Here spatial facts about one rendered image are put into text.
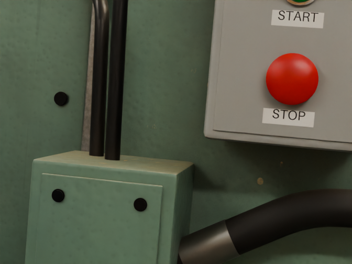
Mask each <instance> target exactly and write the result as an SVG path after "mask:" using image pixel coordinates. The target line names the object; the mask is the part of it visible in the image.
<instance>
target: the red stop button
mask: <svg viewBox="0 0 352 264"><path fill-rule="evenodd" d="M266 85H267V88H268V91H269V93H270V94H271V95H272V96H273V97H274V98H275V99H276V100H277V101H278V102H280V103H283V104H287V105H297V104H301V103H303V102H305V101H307V100H308V99H309V98H310V97H311V96H312V95H313V94H314V93H315V91H316V88H317V86H318V72H317V69H316V67H315V65H314V63H313V62H312V61H311V60H310V59H309V58H307V57H306V56H304V55H301V54H298V53H287V54H284V55H281V56H279V57H278V58H276V59H275V60H274V61H273V62H272V64H271V65H270V66H269V68H268V71H267V75H266Z"/></svg>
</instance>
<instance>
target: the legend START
mask: <svg viewBox="0 0 352 264"><path fill-rule="evenodd" d="M323 22H324V13H315V12H298V11H289V10H272V20H271V25H277V26H293V27H309V28H323Z"/></svg>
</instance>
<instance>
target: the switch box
mask: <svg viewBox="0 0 352 264"><path fill-rule="evenodd" d="M272 10H289V11H298V12H315V13H324V22H323V28H309V27H293V26H277V25H271V20H272ZM287 53H298V54H301V55H304V56H306V57H307V58H309V59H310V60H311V61H312V62H313V63H314V65H315V67H316V69H317V72H318V86H317V88H316V91H315V93H314V94H313V95H312V96H311V97H310V98H309V99H308V100H307V101H305V102H303V103H301V104H297V105H287V104H283V103H280V102H278V101H277V100H276V99H275V98H274V97H273V96H272V95H271V94H270V93H269V91H268V88H267V85H266V75H267V71H268V68H269V66H270V65H271V64H272V62H273V61H274V60H275V59H276V58H278V57H279V56H281V55H284V54H287ZM263 108H273V109H285V110H292V111H304V112H315V115H314V126H313V127H302V126H290V125H278V124H267V123H262V117H263ZM204 135H205V137H206V138H208V139H212V140H223V141H234V142H245V143H251V144H262V145H274V146H285V147H296V148H306V149H318V150H329V151H340V152H351V153H352V0H315V1H313V2H312V3H310V4H308V5H305V6H295V5H292V4H290V3H288V2H287V1H286V0H215V7H214V19H213V31H212V43H211V55H210V67H209V74H208V86H207V98H206V110H205V122H204Z"/></svg>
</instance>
